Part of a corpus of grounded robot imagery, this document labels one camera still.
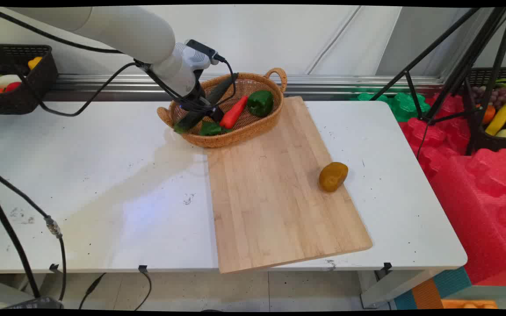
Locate red chili pepper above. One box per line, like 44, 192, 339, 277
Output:
219, 95, 249, 129

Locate black cable with plug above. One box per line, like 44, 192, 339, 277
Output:
79, 273, 107, 310

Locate light wooden cutting board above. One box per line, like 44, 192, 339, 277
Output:
206, 96, 373, 274

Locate aluminium wall rail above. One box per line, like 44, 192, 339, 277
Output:
44, 73, 448, 103

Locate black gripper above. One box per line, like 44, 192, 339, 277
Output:
182, 70, 225, 124

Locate black cable with metal connector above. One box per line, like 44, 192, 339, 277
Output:
0, 163, 68, 303

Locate orange toy fruit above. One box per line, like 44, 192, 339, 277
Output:
481, 104, 497, 125

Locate green foam mat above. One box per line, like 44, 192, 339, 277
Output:
349, 91, 432, 123

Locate white toy radish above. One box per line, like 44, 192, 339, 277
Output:
0, 75, 23, 89

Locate woven wicker basket with handles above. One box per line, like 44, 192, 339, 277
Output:
157, 68, 288, 148

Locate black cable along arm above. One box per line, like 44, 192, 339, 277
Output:
0, 6, 203, 108

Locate black camera tripod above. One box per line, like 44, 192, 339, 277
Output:
369, 7, 506, 157

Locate teal and orange foam block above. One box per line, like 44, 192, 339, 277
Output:
393, 266, 473, 310

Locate yellow-brown potato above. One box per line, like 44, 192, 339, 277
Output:
318, 162, 349, 193

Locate thin black hanging cable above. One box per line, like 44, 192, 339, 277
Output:
134, 270, 153, 311

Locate black plastic basket with fruit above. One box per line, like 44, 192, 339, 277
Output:
466, 67, 506, 154

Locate purple grapes bunch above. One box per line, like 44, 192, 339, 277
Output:
470, 86, 506, 110

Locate black plastic basket with vegetables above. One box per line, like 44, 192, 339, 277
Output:
0, 44, 59, 116

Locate red foam mat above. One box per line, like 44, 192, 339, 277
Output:
399, 93, 506, 287

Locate green bell pepper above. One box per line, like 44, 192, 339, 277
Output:
247, 90, 275, 118

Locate green leafy vegetable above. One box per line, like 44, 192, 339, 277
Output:
199, 122, 232, 136

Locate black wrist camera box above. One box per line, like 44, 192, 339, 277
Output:
185, 39, 227, 63

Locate thick black cable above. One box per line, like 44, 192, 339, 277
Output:
0, 181, 42, 300

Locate dark green cucumber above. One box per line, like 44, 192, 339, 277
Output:
173, 73, 239, 134

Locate black camera cable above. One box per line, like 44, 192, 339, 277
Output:
0, 24, 239, 117

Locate yellow banana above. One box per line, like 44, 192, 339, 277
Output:
484, 100, 506, 136

